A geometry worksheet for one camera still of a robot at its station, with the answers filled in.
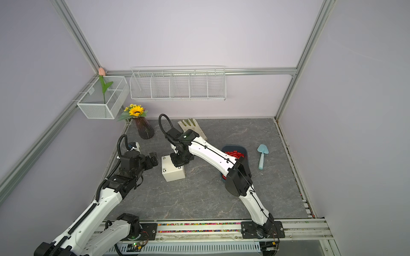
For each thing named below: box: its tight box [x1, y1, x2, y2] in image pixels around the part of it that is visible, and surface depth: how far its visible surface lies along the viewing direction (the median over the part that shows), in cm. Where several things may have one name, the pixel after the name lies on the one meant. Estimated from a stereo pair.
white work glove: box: [177, 117, 208, 141], surface depth 118 cm
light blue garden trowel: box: [257, 144, 270, 171], surface depth 104 cm
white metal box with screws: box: [161, 154, 186, 183], surface depth 85 cm
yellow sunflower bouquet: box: [116, 103, 148, 122], surface depth 93 cm
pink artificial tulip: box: [98, 67, 114, 104], surface depth 92 cm
